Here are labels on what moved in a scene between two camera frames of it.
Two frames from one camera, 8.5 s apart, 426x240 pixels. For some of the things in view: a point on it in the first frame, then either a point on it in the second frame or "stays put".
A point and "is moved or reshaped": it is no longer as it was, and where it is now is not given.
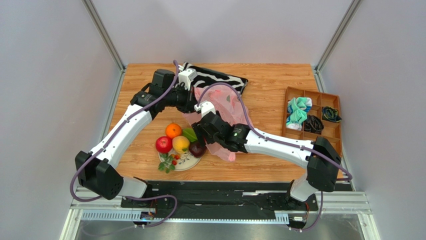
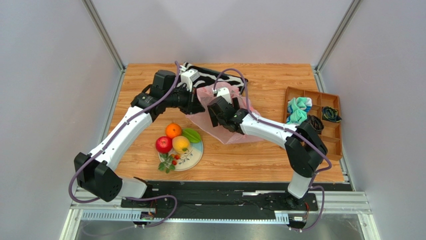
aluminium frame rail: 85,208 stays put
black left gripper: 190,99 stays put
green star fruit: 189,133 stays put
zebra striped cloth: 205,76 stays put
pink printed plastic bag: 229,104 is moved or reshaped
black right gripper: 202,133 → 215,113
